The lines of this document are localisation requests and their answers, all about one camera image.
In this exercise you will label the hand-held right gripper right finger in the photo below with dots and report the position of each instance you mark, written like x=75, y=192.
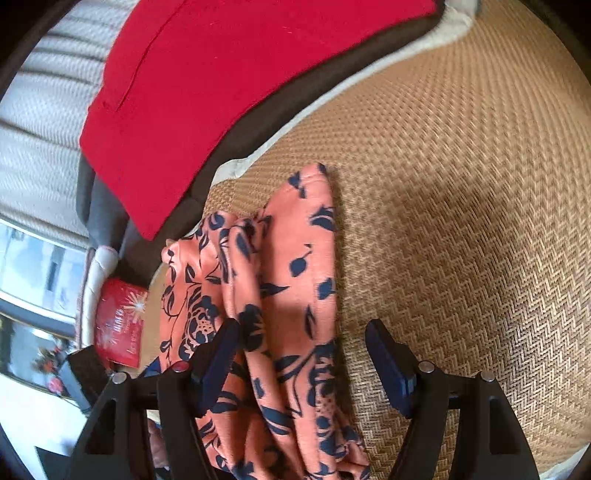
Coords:
x=392, y=364

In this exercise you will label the woven straw mat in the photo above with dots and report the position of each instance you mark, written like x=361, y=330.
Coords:
x=461, y=184

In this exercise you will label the red printed packet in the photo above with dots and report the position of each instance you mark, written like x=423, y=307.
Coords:
x=120, y=323

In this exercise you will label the window pane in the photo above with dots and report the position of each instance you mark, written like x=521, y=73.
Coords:
x=41, y=263

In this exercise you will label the red cloth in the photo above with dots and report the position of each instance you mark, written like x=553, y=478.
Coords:
x=207, y=92

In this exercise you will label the cream mattress edge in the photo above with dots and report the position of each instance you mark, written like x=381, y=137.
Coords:
x=445, y=32

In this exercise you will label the orange floral garment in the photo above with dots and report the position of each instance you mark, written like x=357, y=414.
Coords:
x=295, y=295

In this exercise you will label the white ribbed headboard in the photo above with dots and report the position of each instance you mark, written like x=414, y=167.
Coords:
x=41, y=138

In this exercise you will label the black box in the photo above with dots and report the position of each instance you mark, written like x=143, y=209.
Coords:
x=85, y=369

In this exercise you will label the white ledge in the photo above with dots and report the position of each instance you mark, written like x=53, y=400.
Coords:
x=32, y=415

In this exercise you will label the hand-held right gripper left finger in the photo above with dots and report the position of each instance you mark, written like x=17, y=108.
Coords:
x=217, y=364

